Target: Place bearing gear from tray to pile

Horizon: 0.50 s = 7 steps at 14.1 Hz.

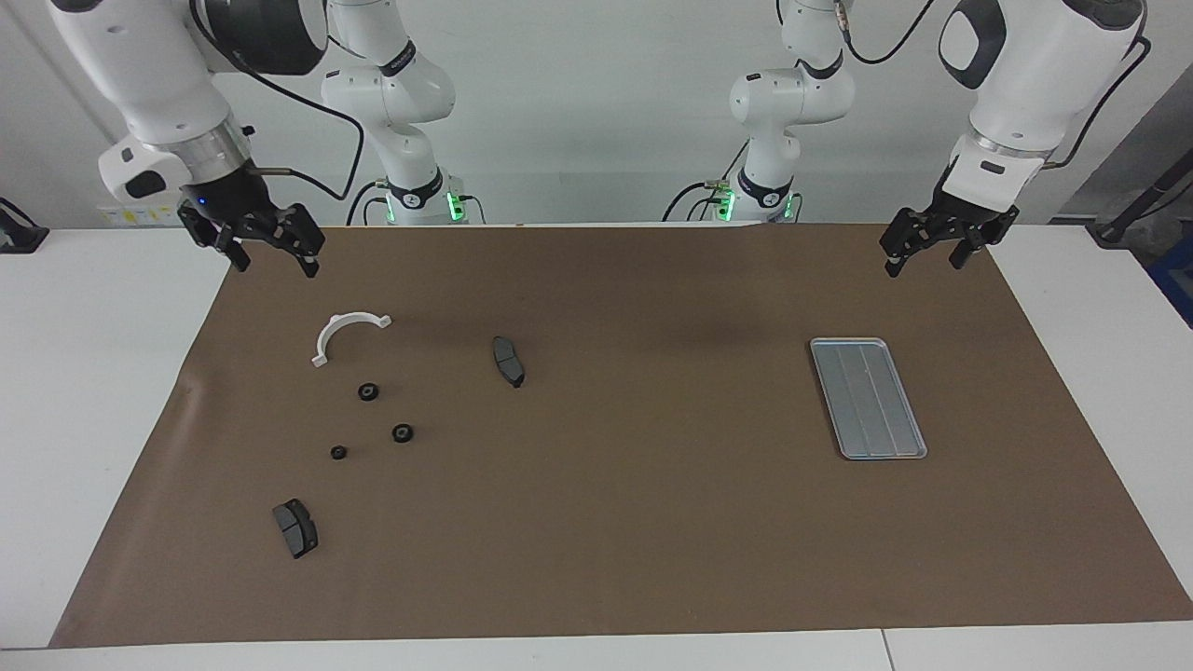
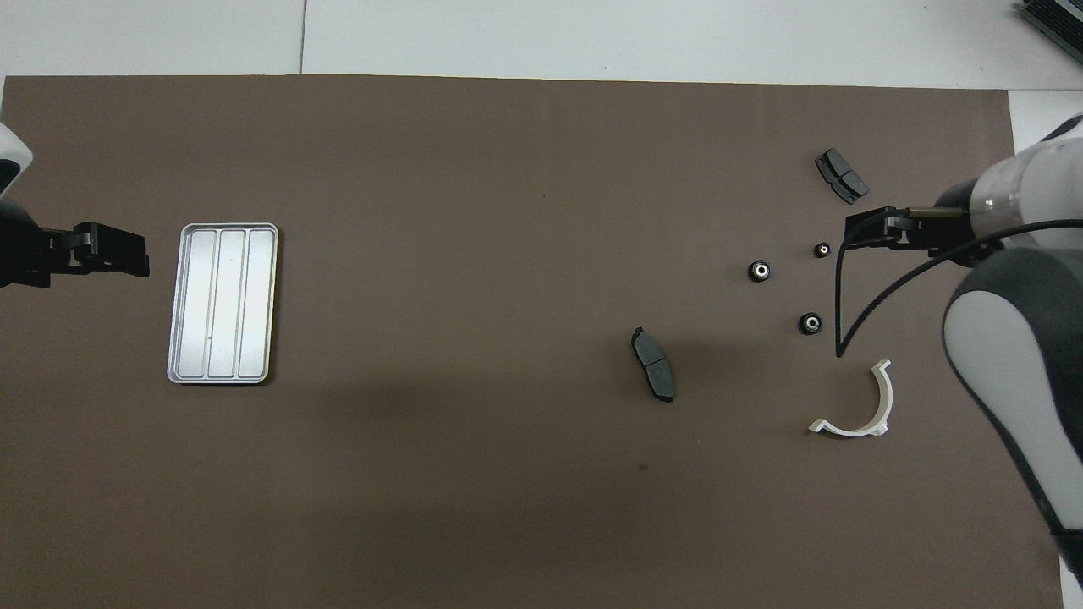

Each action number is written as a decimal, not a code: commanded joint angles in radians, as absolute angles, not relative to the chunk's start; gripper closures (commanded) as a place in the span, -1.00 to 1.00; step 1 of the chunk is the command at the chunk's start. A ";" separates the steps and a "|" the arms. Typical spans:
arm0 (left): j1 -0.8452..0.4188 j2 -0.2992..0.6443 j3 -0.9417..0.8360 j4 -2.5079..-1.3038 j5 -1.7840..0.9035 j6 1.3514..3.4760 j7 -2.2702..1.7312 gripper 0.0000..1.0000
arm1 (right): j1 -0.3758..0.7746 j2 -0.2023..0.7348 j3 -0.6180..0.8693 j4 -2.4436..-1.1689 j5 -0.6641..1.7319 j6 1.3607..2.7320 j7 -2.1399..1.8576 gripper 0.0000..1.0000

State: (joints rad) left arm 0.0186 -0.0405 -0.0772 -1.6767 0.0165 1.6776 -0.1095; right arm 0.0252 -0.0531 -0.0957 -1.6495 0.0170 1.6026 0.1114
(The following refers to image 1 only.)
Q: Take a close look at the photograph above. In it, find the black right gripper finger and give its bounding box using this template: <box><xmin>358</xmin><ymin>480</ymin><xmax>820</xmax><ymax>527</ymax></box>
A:
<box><xmin>177</xmin><ymin>212</ymin><xmax>253</xmax><ymax>273</ymax></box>
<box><xmin>266</xmin><ymin>203</ymin><xmax>325</xmax><ymax>279</ymax></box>

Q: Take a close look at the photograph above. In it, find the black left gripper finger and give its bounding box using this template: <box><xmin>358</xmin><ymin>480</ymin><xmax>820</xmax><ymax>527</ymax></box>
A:
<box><xmin>951</xmin><ymin>210</ymin><xmax>1019</xmax><ymax>271</ymax></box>
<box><xmin>881</xmin><ymin>210</ymin><xmax>938</xmax><ymax>279</ymax></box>

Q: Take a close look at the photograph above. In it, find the silver metal tray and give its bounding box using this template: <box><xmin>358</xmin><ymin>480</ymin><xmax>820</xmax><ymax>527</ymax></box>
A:
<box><xmin>809</xmin><ymin>337</ymin><xmax>928</xmax><ymax>461</ymax></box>

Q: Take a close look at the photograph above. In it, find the black stand pole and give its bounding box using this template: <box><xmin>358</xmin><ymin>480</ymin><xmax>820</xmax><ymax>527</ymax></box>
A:
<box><xmin>1086</xmin><ymin>149</ymin><xmax>1193</xmax><ymax>249</ymax></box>

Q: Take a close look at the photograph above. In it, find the blue crate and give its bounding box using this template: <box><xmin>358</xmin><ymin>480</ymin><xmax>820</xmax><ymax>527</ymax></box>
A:
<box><xmin>1148</xmin><ymin>233</ymin><xmax>1193</xmax><ymax>329</ymax></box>

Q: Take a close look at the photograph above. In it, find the long grey brake pad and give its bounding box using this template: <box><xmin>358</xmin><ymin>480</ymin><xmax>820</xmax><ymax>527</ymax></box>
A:
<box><xmin>492</xmin><ymin>335</ymin><xmax>526</xmax><ymax>390</ymax></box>

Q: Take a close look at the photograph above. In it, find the short grey brake pad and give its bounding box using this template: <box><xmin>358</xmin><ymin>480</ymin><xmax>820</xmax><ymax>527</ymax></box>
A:
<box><xmin>272</xmin><ymin>499</ymin><xmax>320</xmax><ymax>560</ymax></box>

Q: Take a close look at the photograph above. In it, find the brown table mat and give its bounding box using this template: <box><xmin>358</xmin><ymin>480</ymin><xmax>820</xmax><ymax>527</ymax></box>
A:
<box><xmin>48</xmin><ymin>224</ymin><xmax>1193</xmax><ymax>650</ymax></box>

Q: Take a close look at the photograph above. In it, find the white wall outlet box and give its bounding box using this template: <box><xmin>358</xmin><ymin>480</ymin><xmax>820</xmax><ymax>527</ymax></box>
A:
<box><xmin>99</xmin><ymin>203</ymin><xmax>185</xmax><ymax>227</ymax></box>

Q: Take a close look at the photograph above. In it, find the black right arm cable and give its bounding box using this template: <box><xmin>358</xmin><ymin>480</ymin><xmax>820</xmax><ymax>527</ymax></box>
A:
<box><xmin>186</xmin><ymin>0</ymin><xmax>366</xmax><ymax>201</ymax></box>

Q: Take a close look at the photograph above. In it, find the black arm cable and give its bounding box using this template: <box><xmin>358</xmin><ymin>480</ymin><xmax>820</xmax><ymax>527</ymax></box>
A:
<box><xmin>186</xmin><ymin>0</ymin><xmax>366</xmax><ymax>201</ymax></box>
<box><xmin>834</xmin><ymin>0</ymin><xmax>1152</xmax><ymax>173</ymax></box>

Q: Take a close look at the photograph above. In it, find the white curved plastic bracket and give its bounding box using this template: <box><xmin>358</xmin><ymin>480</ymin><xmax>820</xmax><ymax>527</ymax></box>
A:
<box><xmin>311</xmin><ymin>312</ymin><xmax>393</xmax><ymax>369</ymax></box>

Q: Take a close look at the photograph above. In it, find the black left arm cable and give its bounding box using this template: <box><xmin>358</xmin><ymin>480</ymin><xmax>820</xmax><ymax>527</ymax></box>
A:
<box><xmin>834</xmin><ymin>0</ymin><xmax>1152</xmax><ymax>173</ymax></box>

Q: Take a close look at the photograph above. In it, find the black table clamp mount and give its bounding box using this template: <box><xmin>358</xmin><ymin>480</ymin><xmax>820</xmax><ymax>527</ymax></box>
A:
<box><xmin>0</xmin><ymin>198</ymin><xmax>49</xmax><ymax>254</ymax></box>

